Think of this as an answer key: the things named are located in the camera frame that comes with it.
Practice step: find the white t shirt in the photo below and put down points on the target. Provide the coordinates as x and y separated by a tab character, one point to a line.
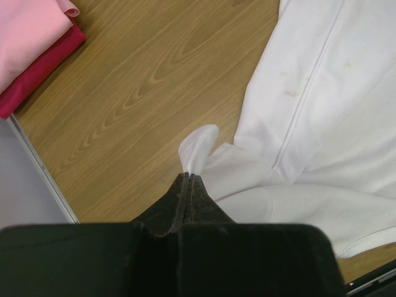
315	142

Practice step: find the pink folded t shirt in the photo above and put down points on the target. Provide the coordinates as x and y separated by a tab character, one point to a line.
28	29

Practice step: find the aluminium frame rail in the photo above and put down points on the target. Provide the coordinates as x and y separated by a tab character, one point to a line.
29	194

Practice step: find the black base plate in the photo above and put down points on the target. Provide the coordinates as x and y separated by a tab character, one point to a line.
378	283

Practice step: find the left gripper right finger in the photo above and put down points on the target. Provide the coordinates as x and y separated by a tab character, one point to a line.
199	206

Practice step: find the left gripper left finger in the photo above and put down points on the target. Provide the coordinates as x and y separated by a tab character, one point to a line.
167	213

